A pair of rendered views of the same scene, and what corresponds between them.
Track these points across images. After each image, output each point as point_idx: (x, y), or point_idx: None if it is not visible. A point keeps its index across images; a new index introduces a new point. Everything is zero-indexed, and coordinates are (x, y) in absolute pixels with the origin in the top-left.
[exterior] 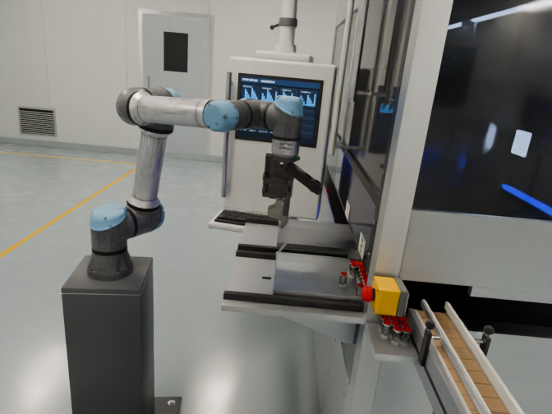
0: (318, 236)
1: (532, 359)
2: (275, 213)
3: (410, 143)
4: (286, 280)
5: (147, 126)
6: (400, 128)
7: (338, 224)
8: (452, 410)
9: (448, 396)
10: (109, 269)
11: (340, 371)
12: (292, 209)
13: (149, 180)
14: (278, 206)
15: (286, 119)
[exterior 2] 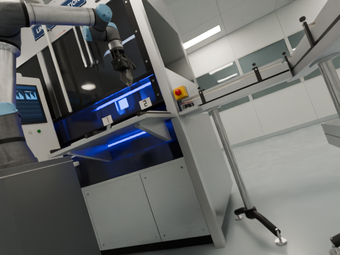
0: None
1: (199, 121)
2: (128, 76)
3: (155, 43)
4: None
5: (8, 40)
6: (151, 37)
7: None
8: (228, 89)
9: (223, 89)
10: (28, 153)
11: (167, 172)
12: None
13: (13, 88)
14: (128, 72)
15: (116, 31)
